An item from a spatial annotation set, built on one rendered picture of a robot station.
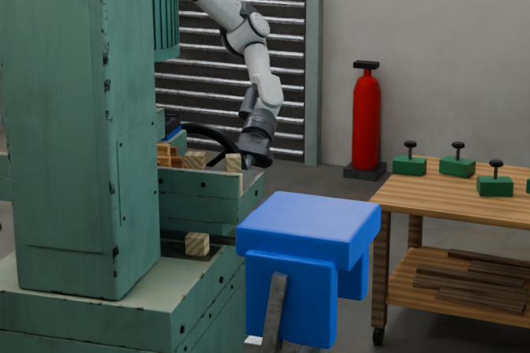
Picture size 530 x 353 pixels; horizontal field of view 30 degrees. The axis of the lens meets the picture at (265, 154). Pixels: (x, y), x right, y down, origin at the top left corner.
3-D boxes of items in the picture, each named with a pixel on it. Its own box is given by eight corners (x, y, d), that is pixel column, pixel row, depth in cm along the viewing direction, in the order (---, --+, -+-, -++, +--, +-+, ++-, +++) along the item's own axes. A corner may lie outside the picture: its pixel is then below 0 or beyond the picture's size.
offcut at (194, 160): (187, 166, 239) (187, 150, 238) (206, 167, 238) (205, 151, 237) (184, 170, 236) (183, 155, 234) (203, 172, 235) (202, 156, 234)
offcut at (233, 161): (225, 172, 235) (225, 154, 233) (240, 171, 235) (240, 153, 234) (226, 176, 232) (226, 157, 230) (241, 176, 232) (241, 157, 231)
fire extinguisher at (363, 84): (386, 171, 524) (390, 60, 506) (375, 181, 507) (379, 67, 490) (354, 167, 531) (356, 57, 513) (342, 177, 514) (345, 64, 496)
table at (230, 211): (276, 182, 246) (276, 159, 244) (240, 225, 218) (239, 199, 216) (55, 162, 262) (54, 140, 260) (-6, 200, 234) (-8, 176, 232)
